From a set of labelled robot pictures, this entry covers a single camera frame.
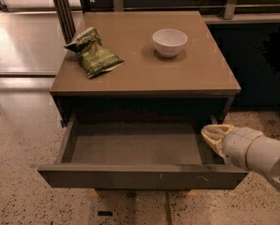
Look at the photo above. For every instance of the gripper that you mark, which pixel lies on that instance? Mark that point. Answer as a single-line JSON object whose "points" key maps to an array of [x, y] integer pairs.
{"points": [[237, 144]]}

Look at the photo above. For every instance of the drawer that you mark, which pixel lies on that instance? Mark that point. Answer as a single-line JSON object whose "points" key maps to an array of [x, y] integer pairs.
{"points": [[150, 154]]}

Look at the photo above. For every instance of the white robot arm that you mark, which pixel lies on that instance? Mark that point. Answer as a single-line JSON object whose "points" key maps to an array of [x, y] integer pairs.
{"points": [[247, 149]]}

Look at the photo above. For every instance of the brown drawer cabinet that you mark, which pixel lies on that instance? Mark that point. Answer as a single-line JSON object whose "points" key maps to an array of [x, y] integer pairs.
{"points": [[195, 84]]}

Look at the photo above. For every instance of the white ceramic bowl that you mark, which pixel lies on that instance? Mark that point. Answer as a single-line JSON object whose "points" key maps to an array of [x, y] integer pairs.
{"points": [[169, 42]]}

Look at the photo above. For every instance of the green chip bag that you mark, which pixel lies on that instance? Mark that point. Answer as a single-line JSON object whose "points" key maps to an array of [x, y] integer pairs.
{"points": [[93, 57]]}

